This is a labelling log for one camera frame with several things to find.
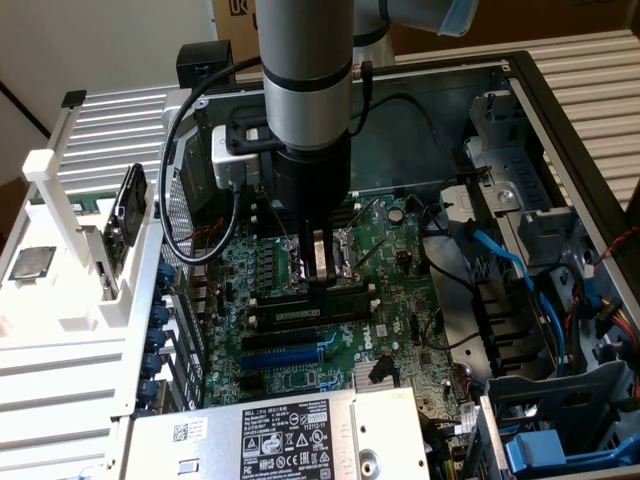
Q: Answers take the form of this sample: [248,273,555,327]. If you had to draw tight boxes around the yellow red power wires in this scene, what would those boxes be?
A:
[594,294,640,351]

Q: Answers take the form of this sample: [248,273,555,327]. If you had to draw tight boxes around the printed cardboard box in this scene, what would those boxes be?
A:
[212,0,261,76]

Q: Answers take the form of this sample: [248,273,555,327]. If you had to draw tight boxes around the open grey PC case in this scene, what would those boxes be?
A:
[107,49,640,480]

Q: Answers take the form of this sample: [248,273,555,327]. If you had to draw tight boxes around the green Dell motherboard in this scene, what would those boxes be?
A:
[192,192,484,416]

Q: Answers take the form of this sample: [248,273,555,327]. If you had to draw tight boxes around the grey metal disk bay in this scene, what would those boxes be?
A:
[439,89,606,286]

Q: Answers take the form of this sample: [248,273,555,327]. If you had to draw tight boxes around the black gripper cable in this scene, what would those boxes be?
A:
[349,59,376,139]

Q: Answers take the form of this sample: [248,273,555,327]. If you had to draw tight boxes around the white plastic parts rack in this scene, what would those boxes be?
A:
[0,89,169,351]

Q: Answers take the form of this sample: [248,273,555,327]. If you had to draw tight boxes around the black camera cable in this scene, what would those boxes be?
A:
[157,55,264,267]

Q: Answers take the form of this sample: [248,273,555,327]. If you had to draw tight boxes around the green RAM stick white label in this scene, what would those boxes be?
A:
[252,289,375,327]

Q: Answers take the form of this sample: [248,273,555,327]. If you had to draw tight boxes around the black power wire with plug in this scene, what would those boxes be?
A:
[349,92,494,177]

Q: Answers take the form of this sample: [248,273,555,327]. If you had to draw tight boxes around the thin black wire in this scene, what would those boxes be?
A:
[422,307,484,351]
[418,199,484,296]

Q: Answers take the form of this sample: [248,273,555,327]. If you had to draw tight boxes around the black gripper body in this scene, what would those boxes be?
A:
[272,132,354,232]

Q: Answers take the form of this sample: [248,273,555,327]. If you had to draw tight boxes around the silver power supply unit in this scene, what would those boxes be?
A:
[119,384,432,480]

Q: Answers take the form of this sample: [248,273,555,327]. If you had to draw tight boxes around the long black expansion slot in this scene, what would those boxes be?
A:
[241,327,320,355]

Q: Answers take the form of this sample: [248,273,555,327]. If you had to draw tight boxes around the silver CPU chip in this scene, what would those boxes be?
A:
[9,244,58,282]

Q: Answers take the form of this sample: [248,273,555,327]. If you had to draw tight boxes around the blue expansion slot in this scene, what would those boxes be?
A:
[238,344,325,372]

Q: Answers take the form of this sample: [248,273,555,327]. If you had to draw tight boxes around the thin metal locking lever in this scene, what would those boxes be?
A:
[259,192,294,249]
[353,230,390,271]

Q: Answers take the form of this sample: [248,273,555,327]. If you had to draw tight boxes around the blue SATA wire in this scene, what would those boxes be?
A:
[460,219,576,374]

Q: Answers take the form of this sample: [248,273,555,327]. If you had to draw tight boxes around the plain brown cardboard box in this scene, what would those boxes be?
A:
[389,0,640,56]

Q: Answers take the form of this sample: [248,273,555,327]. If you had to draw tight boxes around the silver finned heatsink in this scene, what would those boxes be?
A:
[353,359,402,390]

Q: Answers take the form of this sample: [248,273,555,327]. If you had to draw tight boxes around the black wire with flat plug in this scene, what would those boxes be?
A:
[369,352,396,386]

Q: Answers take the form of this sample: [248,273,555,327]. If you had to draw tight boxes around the grey metal drive cage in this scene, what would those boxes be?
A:
[474,359,640,480]

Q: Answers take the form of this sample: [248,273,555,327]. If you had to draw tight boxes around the blue plastic drive caddy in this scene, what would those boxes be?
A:
[502,429,640,474]

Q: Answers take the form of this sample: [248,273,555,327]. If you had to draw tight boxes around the CPU socket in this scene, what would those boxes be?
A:
[281,226,365,295]

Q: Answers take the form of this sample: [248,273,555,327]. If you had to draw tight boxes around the black box device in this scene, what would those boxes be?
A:
[177,42,234,90]

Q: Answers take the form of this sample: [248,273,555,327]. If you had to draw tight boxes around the black RAM slot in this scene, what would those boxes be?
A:
[255,312,380,335]
[251,281,375,309]

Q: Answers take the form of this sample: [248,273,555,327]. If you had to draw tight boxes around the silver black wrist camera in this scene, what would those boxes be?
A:
[210,112,280,191]

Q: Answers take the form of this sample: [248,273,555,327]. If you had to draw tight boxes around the red black twisted wire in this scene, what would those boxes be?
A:
[192,222,227,247]
[597,224,640,261]

